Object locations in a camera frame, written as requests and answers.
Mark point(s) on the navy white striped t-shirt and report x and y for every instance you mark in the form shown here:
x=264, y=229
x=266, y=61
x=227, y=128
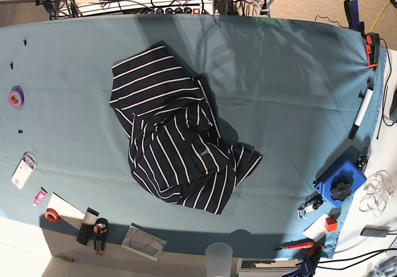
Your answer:
x=176, y=151

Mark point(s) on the teal table cloth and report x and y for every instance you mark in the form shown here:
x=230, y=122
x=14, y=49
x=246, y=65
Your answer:
x=289, y=88

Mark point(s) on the power strip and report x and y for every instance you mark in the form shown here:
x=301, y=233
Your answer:
x=166, y=10

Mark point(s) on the frosted plastic cup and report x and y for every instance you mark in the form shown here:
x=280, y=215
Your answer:
x=219, y=258

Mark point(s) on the metal carabiner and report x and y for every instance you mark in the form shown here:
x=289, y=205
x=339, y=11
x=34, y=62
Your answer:
x=312, y=205

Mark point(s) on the black remote control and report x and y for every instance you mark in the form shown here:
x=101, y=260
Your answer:
x=87, y=226

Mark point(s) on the orange black pliers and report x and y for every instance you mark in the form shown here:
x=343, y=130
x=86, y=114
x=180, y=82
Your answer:
x=100, y=233

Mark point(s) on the white paper sheet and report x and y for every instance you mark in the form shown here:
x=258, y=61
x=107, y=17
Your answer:
x=63, y=208

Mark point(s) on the blue box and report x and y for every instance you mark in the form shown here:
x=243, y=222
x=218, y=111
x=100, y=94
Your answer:
x=347, y=169

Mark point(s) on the white card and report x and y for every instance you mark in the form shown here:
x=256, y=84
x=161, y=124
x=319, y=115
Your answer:
x=317, y=229

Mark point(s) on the black star knob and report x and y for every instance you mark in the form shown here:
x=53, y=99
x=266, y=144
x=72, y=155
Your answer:
x=340, y=191

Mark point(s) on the red screwdriver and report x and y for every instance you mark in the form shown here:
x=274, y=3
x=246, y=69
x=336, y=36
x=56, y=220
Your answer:
x=297, y=246

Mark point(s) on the red cube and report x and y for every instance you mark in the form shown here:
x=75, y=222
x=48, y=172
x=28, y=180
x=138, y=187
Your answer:
x=330, y=224

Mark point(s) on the pink tube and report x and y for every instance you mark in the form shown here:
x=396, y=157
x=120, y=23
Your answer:
x=41, y=194

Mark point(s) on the blue clamp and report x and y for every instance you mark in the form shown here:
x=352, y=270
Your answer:
x=308, y=266

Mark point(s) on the orange tape roll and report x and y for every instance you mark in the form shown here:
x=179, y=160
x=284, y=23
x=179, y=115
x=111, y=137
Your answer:
x=52, y=216

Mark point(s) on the plastic blister pack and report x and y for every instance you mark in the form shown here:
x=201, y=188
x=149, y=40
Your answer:
x=24, y=170

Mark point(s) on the white black marker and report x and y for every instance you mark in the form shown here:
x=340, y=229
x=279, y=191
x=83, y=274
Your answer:
x=366, y=98

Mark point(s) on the purple tape roll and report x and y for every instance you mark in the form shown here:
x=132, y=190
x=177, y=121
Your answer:
x=16, y=97

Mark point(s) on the orange black clamp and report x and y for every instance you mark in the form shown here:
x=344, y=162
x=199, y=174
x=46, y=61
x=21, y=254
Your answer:
x=372, y=49

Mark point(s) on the grey adapter box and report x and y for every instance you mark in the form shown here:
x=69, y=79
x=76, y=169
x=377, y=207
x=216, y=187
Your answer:
x=374, y=231

